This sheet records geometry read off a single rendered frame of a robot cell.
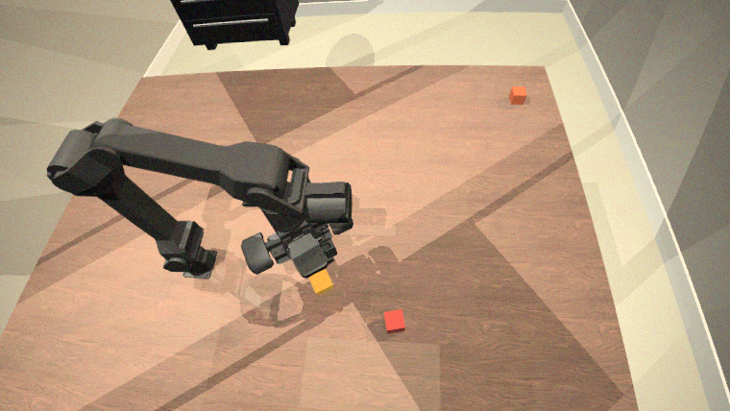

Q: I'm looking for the orange cube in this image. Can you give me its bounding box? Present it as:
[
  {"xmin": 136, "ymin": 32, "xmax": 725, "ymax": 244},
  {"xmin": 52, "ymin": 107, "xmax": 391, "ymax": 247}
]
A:
[{"xmin": 509, "ymin": 86, "xmax": 527, "ymax": 106}]

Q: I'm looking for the yellow bar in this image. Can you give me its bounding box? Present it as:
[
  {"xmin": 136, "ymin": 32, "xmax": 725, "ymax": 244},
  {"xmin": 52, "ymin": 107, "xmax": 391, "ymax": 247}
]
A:
[{"xmin": 309, "ymin": 270, "xmax": 334, "ymax": 296}]

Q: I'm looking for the red block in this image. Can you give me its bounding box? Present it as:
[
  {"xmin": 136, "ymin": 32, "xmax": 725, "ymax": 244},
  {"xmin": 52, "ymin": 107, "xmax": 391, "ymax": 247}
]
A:
[{"xmin": 384, "ymin": 310, "xmax": 405, "ymax": 334}]

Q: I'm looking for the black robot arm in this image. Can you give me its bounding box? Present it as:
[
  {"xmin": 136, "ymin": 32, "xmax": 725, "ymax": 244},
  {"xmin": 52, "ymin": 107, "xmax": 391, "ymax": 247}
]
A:
[{"xmin": 46, "ymin": 117, "xmax": 353, "ymax": 279}]

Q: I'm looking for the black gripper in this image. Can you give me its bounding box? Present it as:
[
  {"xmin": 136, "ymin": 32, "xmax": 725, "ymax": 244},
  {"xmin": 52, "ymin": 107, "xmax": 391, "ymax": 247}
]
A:
[{"xmin": 240, "ymin": 216, "xmax": 353, "ymax": 275}]

